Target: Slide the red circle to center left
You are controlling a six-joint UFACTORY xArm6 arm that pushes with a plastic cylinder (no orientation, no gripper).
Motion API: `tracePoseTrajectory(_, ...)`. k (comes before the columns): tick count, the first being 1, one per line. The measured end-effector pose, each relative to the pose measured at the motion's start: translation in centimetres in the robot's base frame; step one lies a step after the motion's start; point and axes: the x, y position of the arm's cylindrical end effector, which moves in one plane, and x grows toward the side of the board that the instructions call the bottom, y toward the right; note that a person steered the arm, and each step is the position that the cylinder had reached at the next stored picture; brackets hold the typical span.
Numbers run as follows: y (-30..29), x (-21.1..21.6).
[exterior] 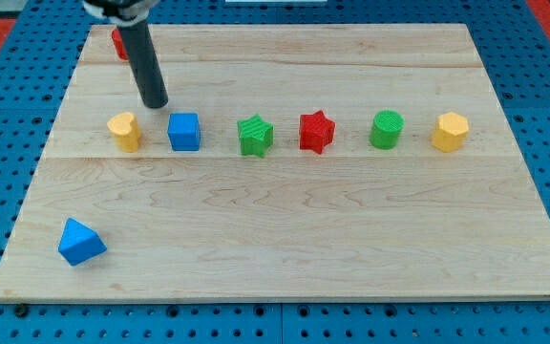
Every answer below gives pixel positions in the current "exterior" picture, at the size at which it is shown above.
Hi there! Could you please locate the light wooden board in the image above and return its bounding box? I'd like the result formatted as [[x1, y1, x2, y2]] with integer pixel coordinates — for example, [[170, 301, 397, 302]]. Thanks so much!
[[0, 24, 550, 304]]

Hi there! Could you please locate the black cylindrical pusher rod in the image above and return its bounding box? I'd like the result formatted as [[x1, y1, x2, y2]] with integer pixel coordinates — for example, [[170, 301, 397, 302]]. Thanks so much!
[[117, 20, 169, 109]]

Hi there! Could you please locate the blue triangle block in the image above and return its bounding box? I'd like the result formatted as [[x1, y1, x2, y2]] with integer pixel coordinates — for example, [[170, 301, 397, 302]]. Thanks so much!
[[58, 218, 107, 266]]

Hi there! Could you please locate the yellow hexagon block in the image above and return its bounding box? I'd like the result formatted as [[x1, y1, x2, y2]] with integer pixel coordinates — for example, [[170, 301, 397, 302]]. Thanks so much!
[[431, 112, 470, 153]]

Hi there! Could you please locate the green star block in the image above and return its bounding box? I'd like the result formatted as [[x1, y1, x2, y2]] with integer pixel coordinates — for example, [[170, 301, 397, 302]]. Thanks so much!
[[237, 114, 274, 158]]

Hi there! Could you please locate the yellow heart block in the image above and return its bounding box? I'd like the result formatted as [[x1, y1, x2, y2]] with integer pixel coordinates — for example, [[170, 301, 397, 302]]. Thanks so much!
[[107, 112, 141, 153]]

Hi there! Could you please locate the red star block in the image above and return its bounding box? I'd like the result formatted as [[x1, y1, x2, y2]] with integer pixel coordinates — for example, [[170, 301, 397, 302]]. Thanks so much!
[[299, 110, 336, 155]]

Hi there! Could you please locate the green cylinder block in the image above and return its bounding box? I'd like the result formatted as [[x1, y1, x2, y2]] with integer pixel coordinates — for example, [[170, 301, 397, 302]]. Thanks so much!
[[370, 110, 405, 150]]

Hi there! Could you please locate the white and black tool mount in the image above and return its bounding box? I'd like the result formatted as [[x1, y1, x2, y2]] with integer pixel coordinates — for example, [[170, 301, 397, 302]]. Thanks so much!
[[82, 0, 160, 27]]

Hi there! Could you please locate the red circle block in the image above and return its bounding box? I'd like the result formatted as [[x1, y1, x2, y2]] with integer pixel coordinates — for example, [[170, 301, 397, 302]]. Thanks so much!
[[111, 28, 128, 60]]

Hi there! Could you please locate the blue cube block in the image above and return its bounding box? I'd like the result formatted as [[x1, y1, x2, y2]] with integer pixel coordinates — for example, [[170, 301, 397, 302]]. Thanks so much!
[[167, 113, 201, 151]]

